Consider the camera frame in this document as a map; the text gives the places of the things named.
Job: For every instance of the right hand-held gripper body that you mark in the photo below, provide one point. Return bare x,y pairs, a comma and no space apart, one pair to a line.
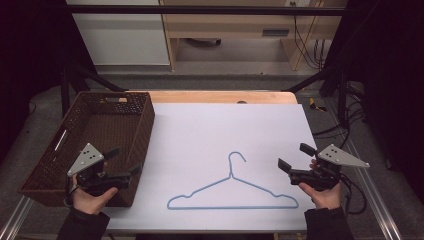
328,169

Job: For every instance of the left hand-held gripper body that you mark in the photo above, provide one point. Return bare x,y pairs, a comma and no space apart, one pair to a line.
87,166

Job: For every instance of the brown woven basket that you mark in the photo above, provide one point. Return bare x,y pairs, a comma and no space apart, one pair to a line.
96,143

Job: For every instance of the person's right hand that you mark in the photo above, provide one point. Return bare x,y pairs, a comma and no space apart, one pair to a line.
322,195

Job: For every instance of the person's left hand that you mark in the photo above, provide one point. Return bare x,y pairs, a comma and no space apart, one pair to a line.
91,199

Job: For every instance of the yellow and black tool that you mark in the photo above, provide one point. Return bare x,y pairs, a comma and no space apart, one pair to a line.
315,105

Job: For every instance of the white table mat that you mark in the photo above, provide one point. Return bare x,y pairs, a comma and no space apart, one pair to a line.
213,140

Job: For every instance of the white cabinet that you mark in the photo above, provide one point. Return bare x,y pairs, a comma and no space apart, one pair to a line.
121,31

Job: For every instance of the black metal frame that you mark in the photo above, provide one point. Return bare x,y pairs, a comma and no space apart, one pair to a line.
200,10

